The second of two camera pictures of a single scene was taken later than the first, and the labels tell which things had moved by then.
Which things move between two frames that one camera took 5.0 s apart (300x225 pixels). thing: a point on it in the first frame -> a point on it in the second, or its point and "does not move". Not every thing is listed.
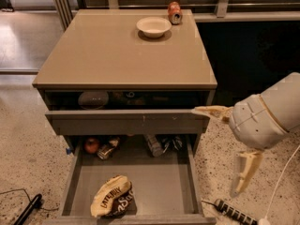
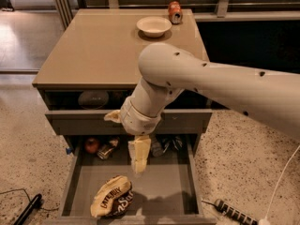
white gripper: (254, 122) -> (137, 120)
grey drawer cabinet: (127, 73) does not move
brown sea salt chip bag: (114, 199) does not move
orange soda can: (174, 13) does not move
